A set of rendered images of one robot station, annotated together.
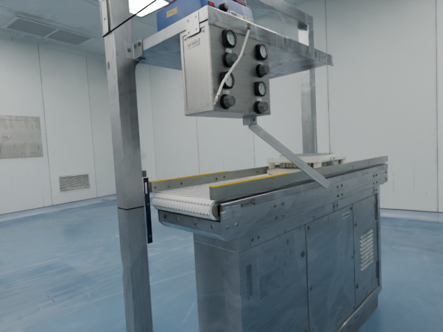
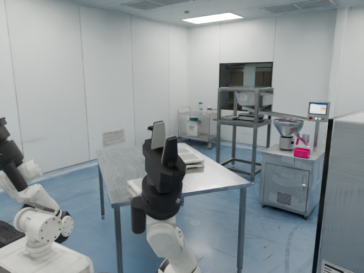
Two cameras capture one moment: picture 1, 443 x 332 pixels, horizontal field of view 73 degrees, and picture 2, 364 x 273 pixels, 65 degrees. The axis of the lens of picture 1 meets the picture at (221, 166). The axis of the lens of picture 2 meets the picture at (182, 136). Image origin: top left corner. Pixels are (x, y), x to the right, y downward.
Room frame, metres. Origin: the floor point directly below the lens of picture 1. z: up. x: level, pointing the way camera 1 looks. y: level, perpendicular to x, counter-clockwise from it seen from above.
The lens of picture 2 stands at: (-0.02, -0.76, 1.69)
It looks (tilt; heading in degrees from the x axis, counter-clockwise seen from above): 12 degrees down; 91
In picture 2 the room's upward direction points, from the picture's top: straight up
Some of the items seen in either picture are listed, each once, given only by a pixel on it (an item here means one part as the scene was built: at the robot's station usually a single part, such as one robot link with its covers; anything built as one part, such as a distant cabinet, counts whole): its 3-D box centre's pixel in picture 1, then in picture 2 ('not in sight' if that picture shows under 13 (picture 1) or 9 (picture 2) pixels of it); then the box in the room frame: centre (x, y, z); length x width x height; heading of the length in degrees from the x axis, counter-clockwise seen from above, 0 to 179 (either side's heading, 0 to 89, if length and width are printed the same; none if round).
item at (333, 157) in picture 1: (306, 158); not in sight; (1.29, -0.37, 0.89); 0.25 x 0.24 x 0.02; 45
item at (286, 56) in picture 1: (237, 59); not in sight; (1.02, -0.07, 1.25); 0.62 x 0.38 x 0.04; 135
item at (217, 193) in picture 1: (333, 168); not in sight; (1.18, -0.44, 0.85); 1.32 x 0.02 x 0.03; 135
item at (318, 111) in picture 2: not in sight; (316, 127); (1.60, 2.74, 1.07); 0.23 x 0.10 x 0.62; 143
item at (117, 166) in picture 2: not in sight; (158, 165); (-0.28, 1.91, 0.83); 1.50 x 1.10 x 0.04; 111
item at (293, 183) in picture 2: not in sight; (291, 179); (1.35, 2.75, 0.38); 0.63 x 0.57 x 0.76; 143
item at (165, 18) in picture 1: (207, 20); not in sight; (0.86, 0.02, 1.31); 0.21 x 0.20 x 0.09; 45
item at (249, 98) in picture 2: not in sight; (254, 136); (1.06, 3.63, 0.75); 1.43 x 1.06 x 1.50; 143
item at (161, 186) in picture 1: (275, 168); not in sight; (1.37, -0.25, 0.85); 1.32 x 0.02 x 0.03; 135
